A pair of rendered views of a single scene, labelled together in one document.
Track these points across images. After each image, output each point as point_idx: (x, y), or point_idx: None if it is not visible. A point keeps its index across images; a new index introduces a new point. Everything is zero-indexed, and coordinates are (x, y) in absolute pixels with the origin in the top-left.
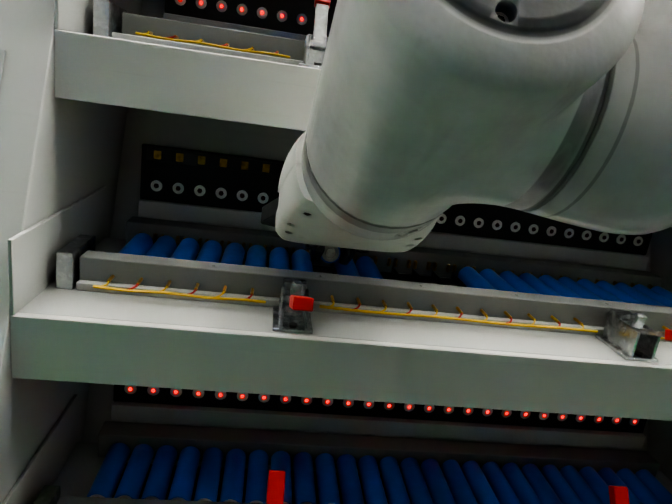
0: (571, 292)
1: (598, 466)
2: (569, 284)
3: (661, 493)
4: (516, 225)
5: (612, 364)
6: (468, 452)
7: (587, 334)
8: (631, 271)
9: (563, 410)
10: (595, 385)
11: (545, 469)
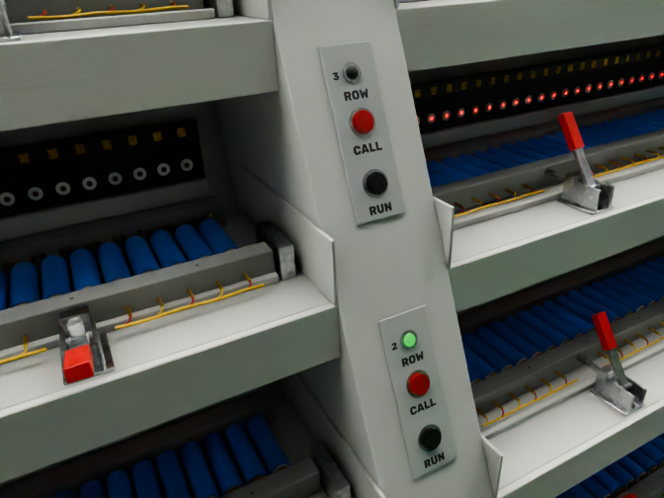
0: (50, 285)
1: (203, 435)
2: (73, 263)
3: (262, 444)
4: (6, 197)
5: (36, 405)
6: (29, 494)
7: (50, 349)
8: (187, 204)
9: (3, 478)
10: (29, 436)
11: (133, 469)
